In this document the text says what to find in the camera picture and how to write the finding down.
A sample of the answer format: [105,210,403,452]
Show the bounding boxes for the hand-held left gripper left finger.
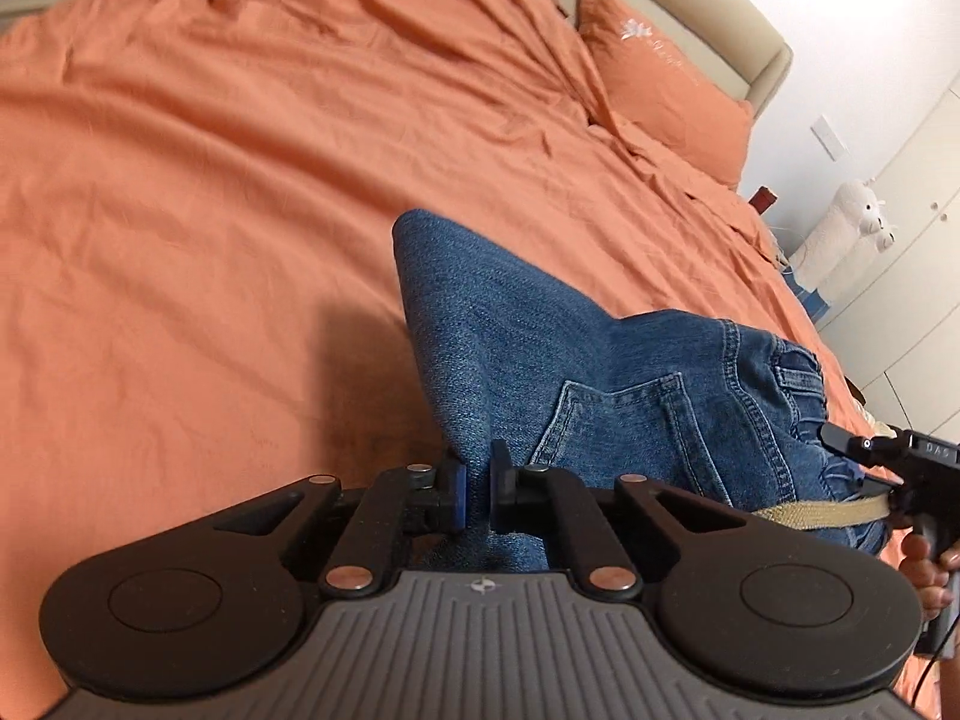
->
[214,450,470,595]

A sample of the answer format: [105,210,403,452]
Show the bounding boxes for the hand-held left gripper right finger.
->
[489,442,751,595]

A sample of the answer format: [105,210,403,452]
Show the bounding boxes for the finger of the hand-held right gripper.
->
[861,469,912,512]
[820,424,910,466]

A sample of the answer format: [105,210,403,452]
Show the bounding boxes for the tan webbing belt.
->
[752,493,897,533]

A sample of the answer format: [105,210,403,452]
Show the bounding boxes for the blue denim pants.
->
[391,210,893,575]

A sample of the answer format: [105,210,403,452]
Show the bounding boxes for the person's right hand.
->
[898,532,960,620]

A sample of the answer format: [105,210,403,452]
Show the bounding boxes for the white alpaca plush toy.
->
[791,180,886,292]
[814,223,899,312]

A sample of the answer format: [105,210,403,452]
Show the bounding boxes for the white wardrobe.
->
[817,71,960,421]

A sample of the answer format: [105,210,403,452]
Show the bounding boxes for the large orange embroidered pillow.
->
[576,0,755,188]

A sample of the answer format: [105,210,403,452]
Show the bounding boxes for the orange duvet cover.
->
[0,0,908,706]

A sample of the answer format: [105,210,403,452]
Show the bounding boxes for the beige upholstered headboard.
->
[457,0,794,121]

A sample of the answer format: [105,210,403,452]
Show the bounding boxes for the black cable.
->
[910,615,960,720]

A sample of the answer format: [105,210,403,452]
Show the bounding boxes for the white wall outlet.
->
[812,116,847,161]

